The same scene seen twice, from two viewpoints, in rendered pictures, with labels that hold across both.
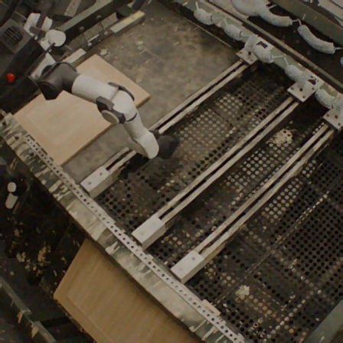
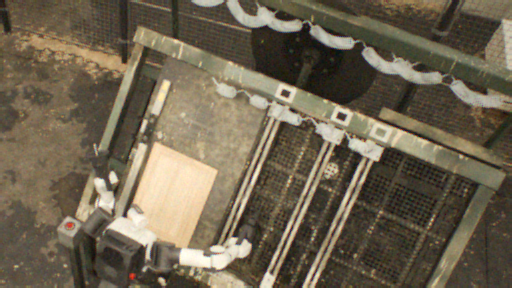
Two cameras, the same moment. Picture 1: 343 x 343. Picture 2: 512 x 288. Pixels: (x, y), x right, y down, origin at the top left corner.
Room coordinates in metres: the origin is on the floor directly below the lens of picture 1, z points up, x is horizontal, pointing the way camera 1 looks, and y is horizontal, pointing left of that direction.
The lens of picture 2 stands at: (0.70, 0.64, 3.96)
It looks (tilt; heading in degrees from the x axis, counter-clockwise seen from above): 51 degrees down; 355
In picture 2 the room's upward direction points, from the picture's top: 7 degrees clockwise
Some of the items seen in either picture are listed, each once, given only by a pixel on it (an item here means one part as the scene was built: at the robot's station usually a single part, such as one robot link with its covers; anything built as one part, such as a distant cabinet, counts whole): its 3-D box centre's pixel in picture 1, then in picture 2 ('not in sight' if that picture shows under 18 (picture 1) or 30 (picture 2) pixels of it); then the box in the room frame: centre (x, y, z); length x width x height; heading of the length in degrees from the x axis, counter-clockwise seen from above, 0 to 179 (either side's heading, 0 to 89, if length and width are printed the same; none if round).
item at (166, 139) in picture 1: (162, 145); (249, 227); (2.45, 0.09, 1.23); 0.12 x 0.10 x 0.13; 153
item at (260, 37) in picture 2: (290, 60); (311, 55); (3.28, -0.23, 1.85); 0.80 x 0.06 x 0.80; 63
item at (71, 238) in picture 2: not in sight; (71, 233); (2.57, 1.18, 0.84); 0.12 x 0.12 x 0.18; 63
